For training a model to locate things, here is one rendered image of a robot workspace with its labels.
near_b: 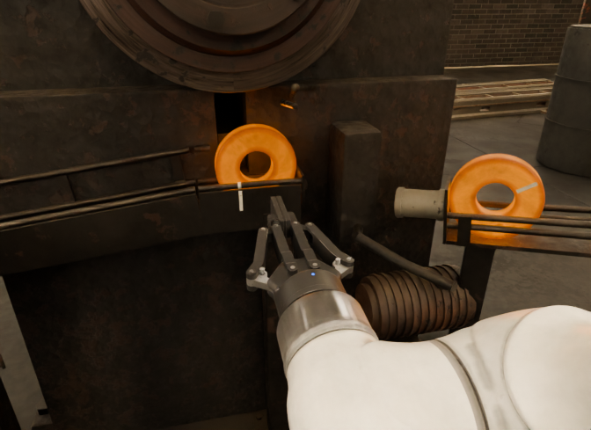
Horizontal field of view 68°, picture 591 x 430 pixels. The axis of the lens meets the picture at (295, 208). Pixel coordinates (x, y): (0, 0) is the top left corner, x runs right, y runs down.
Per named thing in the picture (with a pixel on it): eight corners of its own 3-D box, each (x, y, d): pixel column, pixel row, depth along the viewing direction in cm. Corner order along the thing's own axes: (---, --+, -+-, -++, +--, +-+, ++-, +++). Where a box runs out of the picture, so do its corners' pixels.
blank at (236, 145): (205, 131, 80) (206, 136, 77) (287, 115, 82) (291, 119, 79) (223, 207, 87) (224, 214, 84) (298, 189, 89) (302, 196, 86)
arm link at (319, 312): (376, 389, 43) (355, 342, 48) (388, 320, 38) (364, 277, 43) (285, 405, 41) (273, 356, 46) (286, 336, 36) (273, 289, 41)
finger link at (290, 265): (300, 296, 50) (288, 298, 50) (279, 242, 59) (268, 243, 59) (301, 269, 48) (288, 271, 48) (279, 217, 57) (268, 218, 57)
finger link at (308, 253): (309, 268, 48) (321, 267, 48) (289, 216, 58) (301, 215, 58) (307, 295, 50) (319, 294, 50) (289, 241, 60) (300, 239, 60)
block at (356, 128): (324, 223, 100) (327, 119, 90) (357, 220, 101) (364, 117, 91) (338, 246, 90) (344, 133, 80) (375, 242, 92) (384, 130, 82)
